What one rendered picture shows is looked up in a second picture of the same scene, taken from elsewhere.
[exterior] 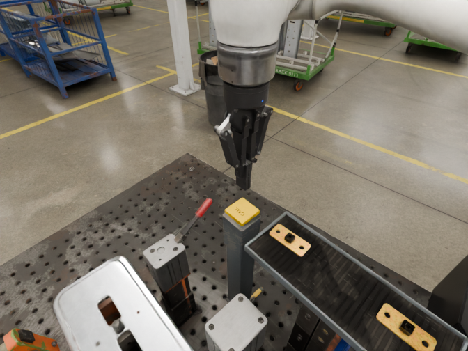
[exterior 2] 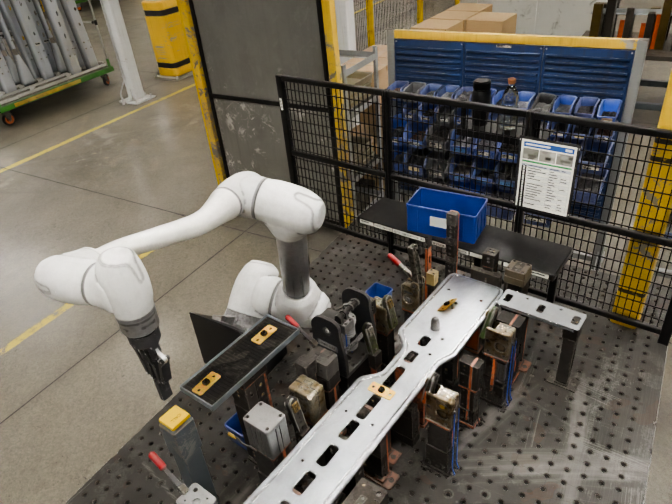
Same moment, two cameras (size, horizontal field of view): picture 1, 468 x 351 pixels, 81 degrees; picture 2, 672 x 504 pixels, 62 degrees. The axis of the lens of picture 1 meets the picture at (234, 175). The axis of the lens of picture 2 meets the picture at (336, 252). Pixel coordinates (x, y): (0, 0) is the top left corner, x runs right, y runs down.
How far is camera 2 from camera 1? 1.25 m
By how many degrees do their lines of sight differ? 73
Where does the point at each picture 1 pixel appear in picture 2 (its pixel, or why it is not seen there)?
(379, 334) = (267, 344)
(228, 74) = (151, 326)
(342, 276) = (235, 357)
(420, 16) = (158, 243)
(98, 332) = not seen: outside the picture
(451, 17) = (171, 236)
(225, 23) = (147, 303)
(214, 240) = not seen: outside the picture
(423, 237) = (103, 393)
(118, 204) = not seen: outside the picture
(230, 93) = (153, 337)
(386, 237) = (95, 430)
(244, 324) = (263, 412)
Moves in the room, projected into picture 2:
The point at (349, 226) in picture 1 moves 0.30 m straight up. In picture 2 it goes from (66, 472) to (43, 433)
